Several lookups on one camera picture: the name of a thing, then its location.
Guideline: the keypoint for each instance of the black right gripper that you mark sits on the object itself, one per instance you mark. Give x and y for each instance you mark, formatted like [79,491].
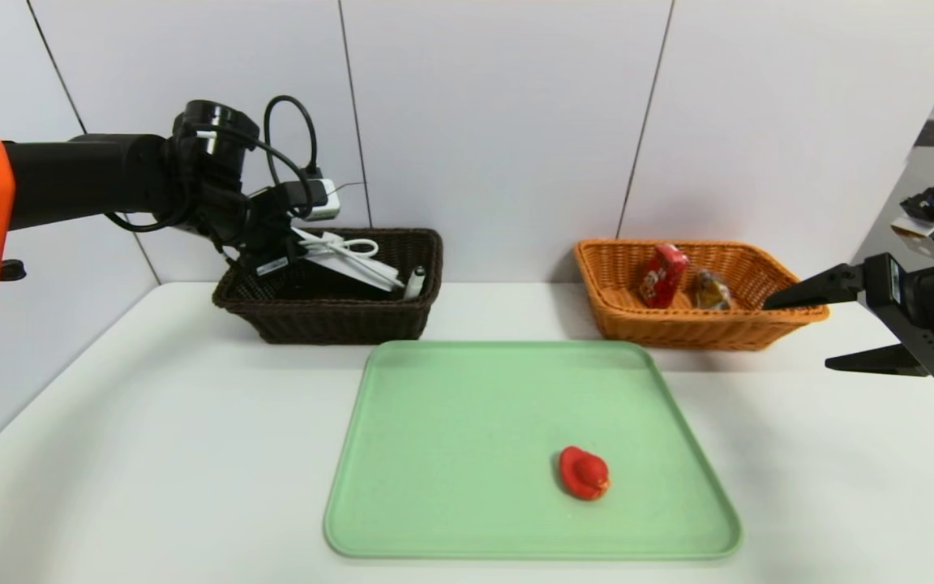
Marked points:
[903,312]

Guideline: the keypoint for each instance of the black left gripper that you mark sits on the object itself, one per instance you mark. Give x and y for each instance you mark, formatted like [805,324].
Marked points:
[272,266]

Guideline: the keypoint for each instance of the white power strip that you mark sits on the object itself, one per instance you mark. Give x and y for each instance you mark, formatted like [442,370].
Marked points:
[362,272]

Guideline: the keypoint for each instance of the brown snack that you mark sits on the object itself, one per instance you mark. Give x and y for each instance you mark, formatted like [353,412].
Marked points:
[712,290]

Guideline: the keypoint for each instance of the white marker pen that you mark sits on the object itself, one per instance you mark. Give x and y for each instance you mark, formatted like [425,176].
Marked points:
[415,284]

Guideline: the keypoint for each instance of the red snack box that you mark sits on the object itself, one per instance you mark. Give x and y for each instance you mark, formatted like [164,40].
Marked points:
[661,276]

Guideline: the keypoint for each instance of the small red toy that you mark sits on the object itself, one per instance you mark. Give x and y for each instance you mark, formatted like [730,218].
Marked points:
[583,474]

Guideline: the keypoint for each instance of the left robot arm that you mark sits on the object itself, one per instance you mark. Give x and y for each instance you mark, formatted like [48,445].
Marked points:
[86,178]

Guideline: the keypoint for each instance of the dark brown wicker basket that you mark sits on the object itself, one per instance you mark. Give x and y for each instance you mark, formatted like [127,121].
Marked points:
[329,320]

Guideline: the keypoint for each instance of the orange wicker basket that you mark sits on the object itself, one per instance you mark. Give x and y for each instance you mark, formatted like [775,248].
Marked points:
[678,328]

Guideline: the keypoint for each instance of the light green plastic tray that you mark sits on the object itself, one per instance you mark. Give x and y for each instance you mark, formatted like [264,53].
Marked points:
[475,487]

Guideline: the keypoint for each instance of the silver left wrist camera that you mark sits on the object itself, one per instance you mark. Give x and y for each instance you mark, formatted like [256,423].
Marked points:
[323,201]

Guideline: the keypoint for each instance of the dark wall plate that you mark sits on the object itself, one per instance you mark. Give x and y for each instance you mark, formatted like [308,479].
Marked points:
[931,134]

